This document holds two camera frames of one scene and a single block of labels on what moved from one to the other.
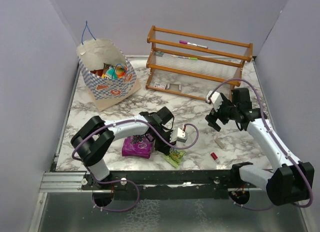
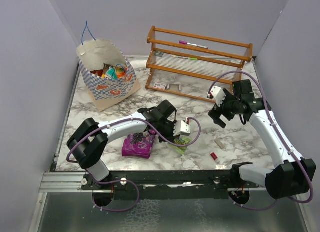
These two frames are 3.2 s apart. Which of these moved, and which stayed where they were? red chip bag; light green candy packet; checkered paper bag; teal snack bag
Moved: light green candy packet
Stayed: teal snack bag; checkered paper bag; red chip bag
